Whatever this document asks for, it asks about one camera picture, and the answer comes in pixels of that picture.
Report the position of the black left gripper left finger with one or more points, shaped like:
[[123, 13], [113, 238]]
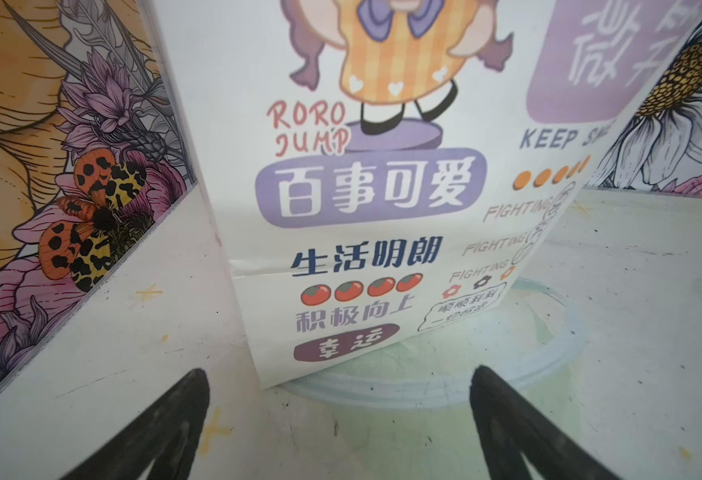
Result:
[[160, 443]]

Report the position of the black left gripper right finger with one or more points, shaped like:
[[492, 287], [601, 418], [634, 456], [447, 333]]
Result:
[[515, 436]]

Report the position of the white printed paper bag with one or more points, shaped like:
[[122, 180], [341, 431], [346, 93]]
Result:
[[379, 169]]

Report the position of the clear plastic round lid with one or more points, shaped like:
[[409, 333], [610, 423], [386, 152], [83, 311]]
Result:
[[532, 335]]

